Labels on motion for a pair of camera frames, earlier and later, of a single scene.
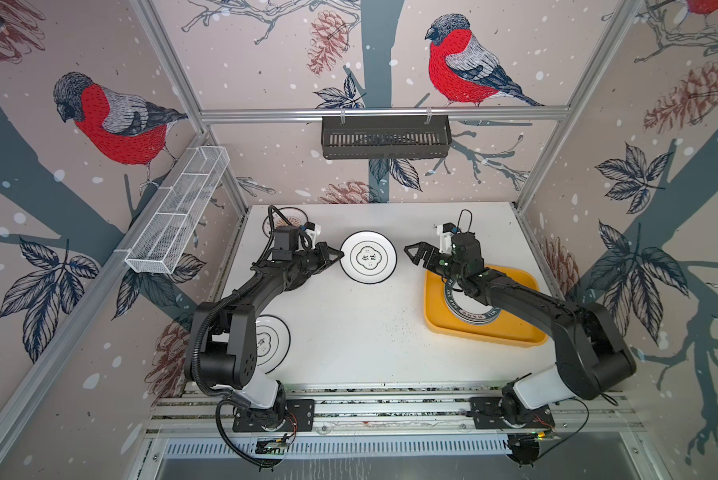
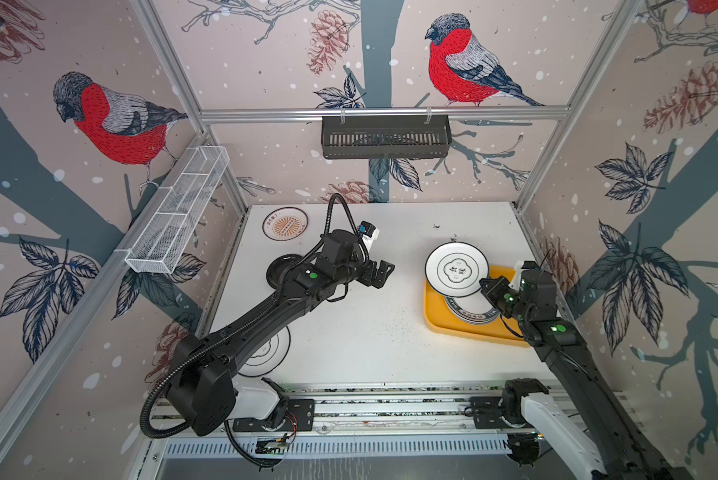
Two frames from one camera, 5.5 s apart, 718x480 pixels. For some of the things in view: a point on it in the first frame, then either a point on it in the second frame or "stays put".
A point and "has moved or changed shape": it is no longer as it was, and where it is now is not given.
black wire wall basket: (386, 140) stays put
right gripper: (426, 250) → (492, 291)
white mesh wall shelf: (163, 241) stays put
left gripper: (322, 251) → (381, 274)
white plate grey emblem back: (369, 257) has moved or changed shape
